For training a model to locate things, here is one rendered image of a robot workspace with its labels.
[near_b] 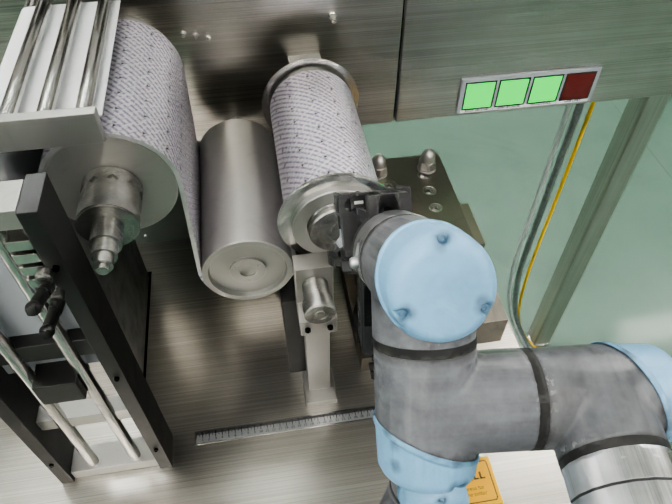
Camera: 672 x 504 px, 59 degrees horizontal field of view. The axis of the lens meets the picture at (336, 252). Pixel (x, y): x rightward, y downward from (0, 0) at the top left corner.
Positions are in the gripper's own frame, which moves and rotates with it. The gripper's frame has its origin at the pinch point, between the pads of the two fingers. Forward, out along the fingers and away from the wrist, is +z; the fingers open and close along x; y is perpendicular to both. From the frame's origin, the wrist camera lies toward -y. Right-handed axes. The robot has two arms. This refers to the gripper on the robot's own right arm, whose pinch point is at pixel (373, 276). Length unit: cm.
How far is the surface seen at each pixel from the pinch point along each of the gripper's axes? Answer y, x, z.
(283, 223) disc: 16.5, 12.7, -2.9
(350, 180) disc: 22.4, 4.5, -2.9
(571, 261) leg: -63, -71, 46
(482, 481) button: -16.5, -11.4, -26.5
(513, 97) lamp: 8.5, -30.3, 29.0
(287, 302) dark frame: 0.8, 13.2, -3.3
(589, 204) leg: -43, -71, 49
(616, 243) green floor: -109, -122, 87
